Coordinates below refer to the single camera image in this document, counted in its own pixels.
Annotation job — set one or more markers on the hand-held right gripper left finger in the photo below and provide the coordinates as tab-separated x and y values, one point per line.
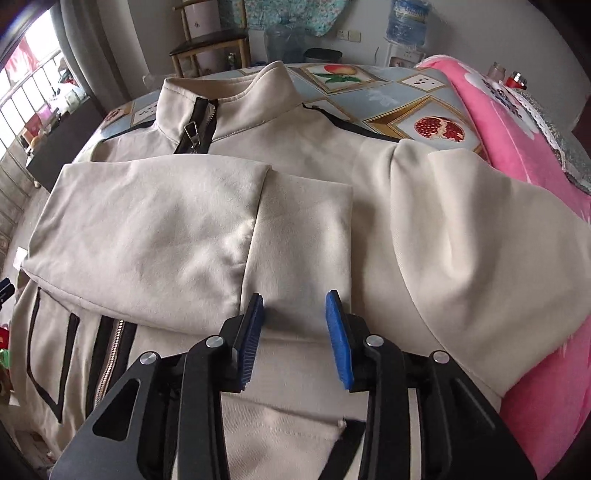
251	341

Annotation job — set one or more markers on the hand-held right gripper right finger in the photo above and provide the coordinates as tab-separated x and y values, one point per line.
339	341

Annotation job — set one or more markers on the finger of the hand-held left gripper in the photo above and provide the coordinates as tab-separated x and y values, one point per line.
5	288

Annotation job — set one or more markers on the beige zip jacket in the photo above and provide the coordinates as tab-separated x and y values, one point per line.
300	207

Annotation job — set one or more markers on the dark cabinet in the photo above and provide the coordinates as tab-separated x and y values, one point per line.
60	138

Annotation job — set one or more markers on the fruit print tablecloth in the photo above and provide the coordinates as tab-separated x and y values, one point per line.
392	99

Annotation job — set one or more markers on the grey curtain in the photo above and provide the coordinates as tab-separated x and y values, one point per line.
101	46

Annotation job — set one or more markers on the pink floral blanket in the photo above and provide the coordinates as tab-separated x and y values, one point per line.
508	134

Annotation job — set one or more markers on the dark trash can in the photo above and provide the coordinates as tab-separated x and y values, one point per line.
323	55

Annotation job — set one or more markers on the white water dispenser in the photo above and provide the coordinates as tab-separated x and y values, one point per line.
401	59

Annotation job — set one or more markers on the silver lace cushion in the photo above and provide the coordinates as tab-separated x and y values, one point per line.
554	134

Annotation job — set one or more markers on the empty blue water bottle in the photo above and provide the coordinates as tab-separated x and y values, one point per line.
281	44

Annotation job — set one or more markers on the wooden chair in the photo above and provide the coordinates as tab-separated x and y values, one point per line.
207	44

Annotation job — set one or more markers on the glass jar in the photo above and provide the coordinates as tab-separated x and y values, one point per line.
496	71

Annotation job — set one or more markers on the small red container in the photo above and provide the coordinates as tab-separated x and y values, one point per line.
515	82

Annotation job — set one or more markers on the full blue water bottle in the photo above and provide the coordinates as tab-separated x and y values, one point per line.
406	23

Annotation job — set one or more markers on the wall socket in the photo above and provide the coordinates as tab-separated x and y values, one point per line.
353	36

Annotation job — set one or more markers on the teal floral wall cloth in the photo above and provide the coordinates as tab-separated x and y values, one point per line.
286	14

